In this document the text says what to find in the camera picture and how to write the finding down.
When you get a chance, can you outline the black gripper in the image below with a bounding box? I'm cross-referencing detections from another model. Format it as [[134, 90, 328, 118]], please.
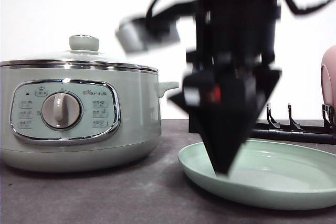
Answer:
[[186, 0, 281, 78]]

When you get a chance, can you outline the black dish rack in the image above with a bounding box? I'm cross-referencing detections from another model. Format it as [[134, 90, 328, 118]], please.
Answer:
[[251, 104, 336, 145]]

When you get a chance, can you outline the pink plate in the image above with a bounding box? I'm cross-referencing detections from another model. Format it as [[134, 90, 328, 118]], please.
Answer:
[[321, 45, 336, 127]]

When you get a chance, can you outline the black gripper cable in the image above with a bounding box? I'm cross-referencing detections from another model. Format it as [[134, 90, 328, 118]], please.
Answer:
[[288, 0, 334, 14]]

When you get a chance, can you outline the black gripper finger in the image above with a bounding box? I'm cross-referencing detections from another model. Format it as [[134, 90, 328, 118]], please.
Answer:
[[168, 70, 243, 176], [204, 67, 282, 174]]

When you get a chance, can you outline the green electric steamer pot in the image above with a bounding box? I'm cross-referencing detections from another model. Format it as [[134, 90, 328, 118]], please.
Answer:
[[0, 67, 179, 172]]

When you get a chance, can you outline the glass steamer lid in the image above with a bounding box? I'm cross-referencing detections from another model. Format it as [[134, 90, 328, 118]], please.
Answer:
[[0, 35, 159, 73]]

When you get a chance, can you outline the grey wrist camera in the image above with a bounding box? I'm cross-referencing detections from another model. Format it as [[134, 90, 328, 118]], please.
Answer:
[[116, 15, 181, 52]]

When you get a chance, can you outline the green plate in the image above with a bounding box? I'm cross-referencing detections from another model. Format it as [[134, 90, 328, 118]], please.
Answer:
[[178, 140, 336, 210]]

